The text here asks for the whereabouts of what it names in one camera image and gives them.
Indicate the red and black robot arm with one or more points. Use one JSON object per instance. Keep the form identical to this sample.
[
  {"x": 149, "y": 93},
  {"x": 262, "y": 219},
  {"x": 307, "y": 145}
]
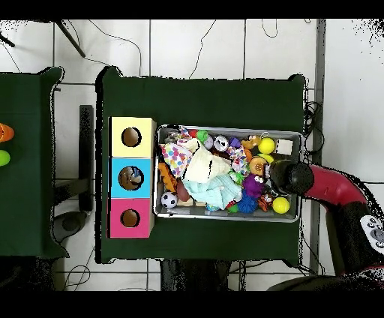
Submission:
[{"x": 330, "y": 187}]

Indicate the wooden box with three holes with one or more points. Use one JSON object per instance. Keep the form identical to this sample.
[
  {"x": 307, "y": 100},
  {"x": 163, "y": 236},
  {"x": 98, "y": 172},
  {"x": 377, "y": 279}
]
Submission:
[{"x": 144, "y": 144}]

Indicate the silver mesh bin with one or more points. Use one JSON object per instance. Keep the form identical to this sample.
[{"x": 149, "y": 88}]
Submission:
[{"x": 210, "y": 214}]

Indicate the cream muslin cloth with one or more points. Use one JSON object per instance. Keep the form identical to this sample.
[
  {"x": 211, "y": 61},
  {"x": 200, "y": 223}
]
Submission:
[{"x": 204, "y": 163}]

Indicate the polka dot paper napkin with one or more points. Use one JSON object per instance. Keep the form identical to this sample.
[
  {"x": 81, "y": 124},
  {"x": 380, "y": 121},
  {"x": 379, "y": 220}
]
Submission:
[{"x": 177, "y": 156}]

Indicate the light blue muslin cloth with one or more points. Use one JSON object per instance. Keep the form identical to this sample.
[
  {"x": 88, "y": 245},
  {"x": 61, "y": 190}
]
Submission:
[{"x": 216, "y": 189}]

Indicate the small soccer ball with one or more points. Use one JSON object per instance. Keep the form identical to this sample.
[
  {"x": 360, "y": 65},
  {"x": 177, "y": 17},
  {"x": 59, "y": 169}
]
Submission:
[{"x": 169, "y": 200}]

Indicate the dark green table cloth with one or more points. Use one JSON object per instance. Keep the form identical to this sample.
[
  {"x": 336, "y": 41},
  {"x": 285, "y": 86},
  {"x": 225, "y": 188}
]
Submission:
[
  {"x": 27, "y": 195},
  {"x": 210, "y": 102}
]

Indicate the brown monkey plush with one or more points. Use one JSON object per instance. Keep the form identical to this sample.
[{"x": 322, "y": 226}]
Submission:
[{"x": 250, "y": 141}]

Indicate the purple spiky ball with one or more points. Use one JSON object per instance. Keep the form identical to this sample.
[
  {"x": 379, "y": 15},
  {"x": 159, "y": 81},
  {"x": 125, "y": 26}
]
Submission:
[{"x": 253, "y": 186}]

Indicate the blue spiky ball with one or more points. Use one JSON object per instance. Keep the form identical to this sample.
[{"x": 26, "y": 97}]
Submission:
[{"x": 247, "y": 204}]

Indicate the yellow ball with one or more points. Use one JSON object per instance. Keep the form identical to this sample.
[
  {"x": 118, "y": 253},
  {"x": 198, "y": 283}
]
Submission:
[
  {"x": 266, "y": 145},
  {"x": 281, "y": 205}
]

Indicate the black panel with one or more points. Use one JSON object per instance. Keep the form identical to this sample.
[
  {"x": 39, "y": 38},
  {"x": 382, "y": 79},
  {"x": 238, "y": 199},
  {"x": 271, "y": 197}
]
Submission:
[{"x": 86, "y": 135}]

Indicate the grey round base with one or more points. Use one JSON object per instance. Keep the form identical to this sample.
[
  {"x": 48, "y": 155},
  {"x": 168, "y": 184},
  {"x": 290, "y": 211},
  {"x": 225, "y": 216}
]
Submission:
[{"x": 70, "y": 223}]

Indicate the black tripod leg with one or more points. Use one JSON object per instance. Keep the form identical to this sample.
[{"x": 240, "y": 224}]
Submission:
[
  {"x": 7, "y": 41},
  {"x": 70, "y": 38}
]

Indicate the orange plastic object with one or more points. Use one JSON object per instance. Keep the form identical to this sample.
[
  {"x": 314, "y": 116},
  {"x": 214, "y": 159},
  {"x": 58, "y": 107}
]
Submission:
[{"x": 6, "y": 133}]

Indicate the green plastic object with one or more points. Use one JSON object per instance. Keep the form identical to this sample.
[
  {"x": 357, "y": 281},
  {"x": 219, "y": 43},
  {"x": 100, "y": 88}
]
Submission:
[{"x": 3, "y": 158}]

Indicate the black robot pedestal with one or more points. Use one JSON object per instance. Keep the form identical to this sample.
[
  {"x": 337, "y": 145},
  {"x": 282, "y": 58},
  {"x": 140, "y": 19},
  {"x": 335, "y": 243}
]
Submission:
[{"x": 195, "y": 276}]

